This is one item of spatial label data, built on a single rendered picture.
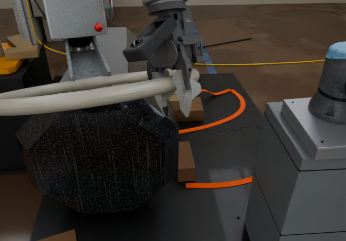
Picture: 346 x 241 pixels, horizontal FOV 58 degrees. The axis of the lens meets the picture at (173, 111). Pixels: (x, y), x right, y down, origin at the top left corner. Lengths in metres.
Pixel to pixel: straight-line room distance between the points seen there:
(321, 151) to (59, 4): 1.07
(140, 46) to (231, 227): 1.60
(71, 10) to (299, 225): 1.25
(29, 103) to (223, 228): 1.59
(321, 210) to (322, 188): 0.13
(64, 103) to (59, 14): 0.78
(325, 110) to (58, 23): 1.06
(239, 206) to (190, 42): 1.62
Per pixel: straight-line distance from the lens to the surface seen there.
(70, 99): 0.53
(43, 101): 0.55
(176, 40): 0.57
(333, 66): 1.24
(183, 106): 0.58
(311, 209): 1.42
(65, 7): 1.27
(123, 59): 1.85
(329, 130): 1.27
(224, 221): 2.01
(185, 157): 2.21
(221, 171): 2.31
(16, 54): 2.30
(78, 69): 1.14
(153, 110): 1.59
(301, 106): 1.37
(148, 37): 0.54
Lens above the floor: 1.57
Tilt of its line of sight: 32 degrees down
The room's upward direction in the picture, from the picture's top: straight up
